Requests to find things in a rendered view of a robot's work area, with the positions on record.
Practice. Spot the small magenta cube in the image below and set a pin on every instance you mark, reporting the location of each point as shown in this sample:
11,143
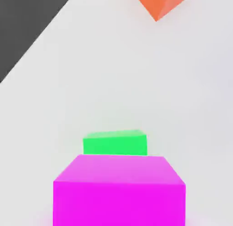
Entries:
119,196

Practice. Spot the small green cube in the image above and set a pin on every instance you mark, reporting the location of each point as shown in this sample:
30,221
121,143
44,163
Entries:
114,144

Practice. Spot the large orange box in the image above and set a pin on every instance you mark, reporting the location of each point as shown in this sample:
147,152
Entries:
160,3

